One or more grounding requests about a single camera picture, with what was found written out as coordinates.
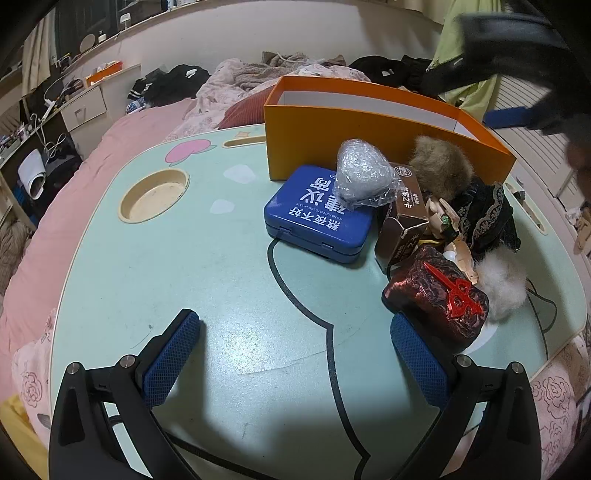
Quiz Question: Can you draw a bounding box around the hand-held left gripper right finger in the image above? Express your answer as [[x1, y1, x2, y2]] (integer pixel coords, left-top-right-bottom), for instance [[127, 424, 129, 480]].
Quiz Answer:
[[390, 311, 542, 480]]

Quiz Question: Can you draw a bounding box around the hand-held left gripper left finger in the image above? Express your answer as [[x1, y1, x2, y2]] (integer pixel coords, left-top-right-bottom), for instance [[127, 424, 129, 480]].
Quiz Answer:
[[48, 308, 201, 480]]

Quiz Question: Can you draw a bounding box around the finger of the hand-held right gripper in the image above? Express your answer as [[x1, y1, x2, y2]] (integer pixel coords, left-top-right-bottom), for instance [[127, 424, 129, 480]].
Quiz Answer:
[[485, 105, 536, 130], [422, 54, 550, 94]]

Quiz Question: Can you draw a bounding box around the dark marbled box red emblem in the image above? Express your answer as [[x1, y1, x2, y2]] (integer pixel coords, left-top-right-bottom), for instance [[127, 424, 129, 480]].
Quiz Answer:
[[381, 246, 490, 355]]

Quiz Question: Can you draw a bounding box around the brown furry ball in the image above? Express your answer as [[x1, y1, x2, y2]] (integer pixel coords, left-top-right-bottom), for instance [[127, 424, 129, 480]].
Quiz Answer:
[[409, 135, 474, 199]]

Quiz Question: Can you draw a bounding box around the black lace garment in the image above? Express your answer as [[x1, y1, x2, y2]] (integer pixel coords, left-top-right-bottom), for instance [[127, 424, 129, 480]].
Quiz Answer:
[[450, 178, 520, 254]]

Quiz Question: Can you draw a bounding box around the beige toy figure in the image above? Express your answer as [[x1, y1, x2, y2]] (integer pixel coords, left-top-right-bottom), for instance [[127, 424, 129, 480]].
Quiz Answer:
[[425, 194, 481, 284]]

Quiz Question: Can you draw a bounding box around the white fluffy ball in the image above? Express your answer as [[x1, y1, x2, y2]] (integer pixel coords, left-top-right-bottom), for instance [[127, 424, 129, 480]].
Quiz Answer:
[[478, 251, 529, 324]]

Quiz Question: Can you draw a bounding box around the brown milk carton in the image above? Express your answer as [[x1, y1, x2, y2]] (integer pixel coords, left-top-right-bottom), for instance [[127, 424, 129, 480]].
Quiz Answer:
[[374, 161, 432, 273]]

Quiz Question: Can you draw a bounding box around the grey lump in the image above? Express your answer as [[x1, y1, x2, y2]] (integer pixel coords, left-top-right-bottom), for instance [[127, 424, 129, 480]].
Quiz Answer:
[[335, 137, 402, 210]]

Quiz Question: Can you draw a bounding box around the orange cardboard box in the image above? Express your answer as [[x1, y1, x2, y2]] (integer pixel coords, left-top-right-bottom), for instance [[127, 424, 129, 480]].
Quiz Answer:
[[263, 76, 517, 183]]

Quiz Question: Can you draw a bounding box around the blue tin case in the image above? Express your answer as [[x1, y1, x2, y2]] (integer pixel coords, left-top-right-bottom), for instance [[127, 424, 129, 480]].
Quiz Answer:
[[264, 165, 374, 265]]

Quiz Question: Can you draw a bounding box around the mint green cartoon desktop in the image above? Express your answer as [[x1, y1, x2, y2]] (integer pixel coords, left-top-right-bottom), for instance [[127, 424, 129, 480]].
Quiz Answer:
[[48, 124, 585, 480]]

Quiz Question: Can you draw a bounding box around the light green hanging garment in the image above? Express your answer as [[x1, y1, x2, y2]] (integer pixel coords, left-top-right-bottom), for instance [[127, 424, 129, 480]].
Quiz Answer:
[[434, 0, 502, 125]]

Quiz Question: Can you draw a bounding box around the grey-brown knit garment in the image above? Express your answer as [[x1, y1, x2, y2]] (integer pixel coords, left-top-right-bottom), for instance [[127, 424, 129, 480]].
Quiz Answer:
[[235, 51, 315, 90]]

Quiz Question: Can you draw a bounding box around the dark red pillow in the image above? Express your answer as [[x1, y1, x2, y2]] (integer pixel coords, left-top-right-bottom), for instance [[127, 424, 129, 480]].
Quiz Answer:
[[217, 97, 269, 130]]

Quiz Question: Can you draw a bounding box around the white curved plastic object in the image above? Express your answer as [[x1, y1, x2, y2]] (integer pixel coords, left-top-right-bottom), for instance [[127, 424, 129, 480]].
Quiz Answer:
[[17, 152, 49, 199]]

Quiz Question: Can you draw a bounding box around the white drawer cabinet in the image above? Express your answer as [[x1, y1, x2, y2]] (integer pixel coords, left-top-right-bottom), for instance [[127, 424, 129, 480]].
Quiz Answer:
[[60, 65, 141, 134]]

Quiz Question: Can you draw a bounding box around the black white-striped clothes pile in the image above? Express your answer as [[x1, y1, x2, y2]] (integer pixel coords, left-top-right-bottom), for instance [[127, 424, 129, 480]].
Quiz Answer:
[[127, 65, 213, 114]]

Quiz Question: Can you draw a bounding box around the small orange box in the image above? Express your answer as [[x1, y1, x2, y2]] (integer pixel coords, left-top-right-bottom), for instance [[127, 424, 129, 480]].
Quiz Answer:
[[87, 62, 124, 86]]

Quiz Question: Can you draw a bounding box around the beige curtain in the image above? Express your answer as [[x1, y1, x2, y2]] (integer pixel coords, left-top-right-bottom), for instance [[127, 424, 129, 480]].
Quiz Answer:
[[23, 18, 56, 93]]

